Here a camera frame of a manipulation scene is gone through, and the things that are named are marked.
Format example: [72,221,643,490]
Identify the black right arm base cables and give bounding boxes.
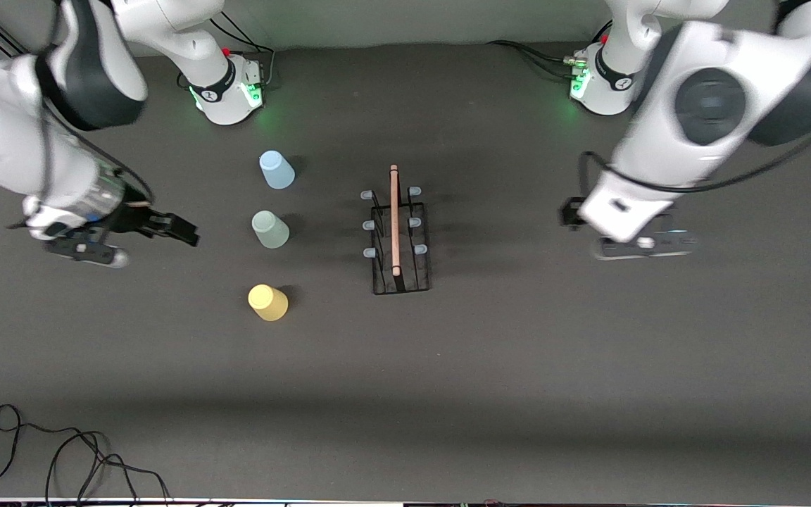
[179,15,277,91]

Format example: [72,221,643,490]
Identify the black arm base cables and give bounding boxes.
[179,15,277,91]
[486,20,614,80]

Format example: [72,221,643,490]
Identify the dark grey table cover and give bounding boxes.
[0,27,811,502]

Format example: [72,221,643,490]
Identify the yellow plastic cup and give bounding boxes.
[248,284,289,323]

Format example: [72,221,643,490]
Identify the light blue plastic cup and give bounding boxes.
[258,150,296,190]

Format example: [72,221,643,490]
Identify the black wire cup holder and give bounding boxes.
[360,164,433,296]

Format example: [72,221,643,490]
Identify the pale green plastic cup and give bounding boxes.
[251,210,291,249]

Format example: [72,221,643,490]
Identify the black left arm base cables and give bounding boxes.
[486,20,614,80]

